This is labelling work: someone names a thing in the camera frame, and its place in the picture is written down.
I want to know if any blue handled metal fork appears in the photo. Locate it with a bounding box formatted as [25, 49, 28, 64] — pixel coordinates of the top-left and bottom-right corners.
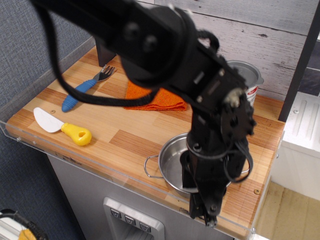
[61, 65, 116, 113]

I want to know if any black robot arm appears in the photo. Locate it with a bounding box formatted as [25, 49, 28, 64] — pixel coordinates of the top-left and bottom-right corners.
[32, 0, 256, 228]

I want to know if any black frame post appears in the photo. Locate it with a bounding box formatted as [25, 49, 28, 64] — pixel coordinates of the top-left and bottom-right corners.
[95, 38, 117, 67]
[278, 1, 320, 122]

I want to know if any orange knitted cloth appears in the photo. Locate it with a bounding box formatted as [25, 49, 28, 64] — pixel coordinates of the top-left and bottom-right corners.
[125, 81, 187, 112]

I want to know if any grey dispenser button panel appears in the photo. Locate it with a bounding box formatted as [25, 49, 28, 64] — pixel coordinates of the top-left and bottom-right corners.
[103, 197, 165, 240]

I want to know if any yellow object at corner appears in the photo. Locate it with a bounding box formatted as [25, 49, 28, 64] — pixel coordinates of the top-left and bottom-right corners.
[18, 229, 37, 240]

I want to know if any black left frame post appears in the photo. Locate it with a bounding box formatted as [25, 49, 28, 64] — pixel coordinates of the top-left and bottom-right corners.
[95, 38, 117, 67]

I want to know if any white ridged plastic box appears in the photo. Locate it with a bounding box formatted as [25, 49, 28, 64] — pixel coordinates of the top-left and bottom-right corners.
[270, 92, 320, 200]

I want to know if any black right frame post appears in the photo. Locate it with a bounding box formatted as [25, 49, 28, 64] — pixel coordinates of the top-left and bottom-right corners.
[278, 1, 320, 122]

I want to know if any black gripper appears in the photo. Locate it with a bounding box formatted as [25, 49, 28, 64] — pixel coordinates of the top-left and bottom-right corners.
[180, 125, 253, 228]

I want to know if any yellow handled white toy knife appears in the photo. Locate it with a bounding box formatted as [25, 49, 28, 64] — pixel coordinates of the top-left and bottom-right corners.
[33, 107, 92, 146]

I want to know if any blue labelled food can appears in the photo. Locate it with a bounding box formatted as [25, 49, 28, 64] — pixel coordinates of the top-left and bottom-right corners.
[227, 60, 264, 107]

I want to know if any black braided cable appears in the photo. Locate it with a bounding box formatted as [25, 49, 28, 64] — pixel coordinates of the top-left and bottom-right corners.
[38, 7, 161, 107]

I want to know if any silver toy fridge cabinet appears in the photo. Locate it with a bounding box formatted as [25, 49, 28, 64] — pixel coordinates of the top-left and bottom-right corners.
[49, 156, 232, 240]

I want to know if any stainless steel pot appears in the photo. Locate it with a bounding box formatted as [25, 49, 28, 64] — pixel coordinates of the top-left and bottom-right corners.
[143, 132, 251, 200]

